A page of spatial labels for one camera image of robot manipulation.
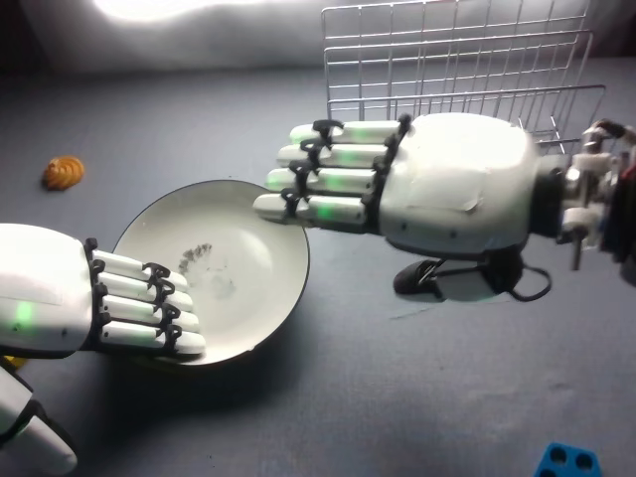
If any silver wire dish rack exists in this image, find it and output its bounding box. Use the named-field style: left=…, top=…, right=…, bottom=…
left=320, top=0, right=608, bottom=150

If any white plate with barcode sticker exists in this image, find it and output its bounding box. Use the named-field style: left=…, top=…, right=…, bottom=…
left=111, top=179, right=310, bottom=369

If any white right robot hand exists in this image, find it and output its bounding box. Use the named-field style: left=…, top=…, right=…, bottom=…
left=252, top=112, right=543, bottom=302

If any white backdrop sheet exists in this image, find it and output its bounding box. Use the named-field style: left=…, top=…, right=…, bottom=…
left=19, top=0, right=636, bottom=76

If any grey table cloth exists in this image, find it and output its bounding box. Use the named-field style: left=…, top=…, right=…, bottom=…
left=0, top=54, right=636, bottom=477

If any orange swirl toy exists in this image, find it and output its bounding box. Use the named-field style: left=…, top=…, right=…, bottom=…
left=42, top=155, right=85, bottom=192

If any blue pentagon block with holes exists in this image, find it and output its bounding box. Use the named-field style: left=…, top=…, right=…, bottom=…
left=535, top=441, right=605, bottom=477

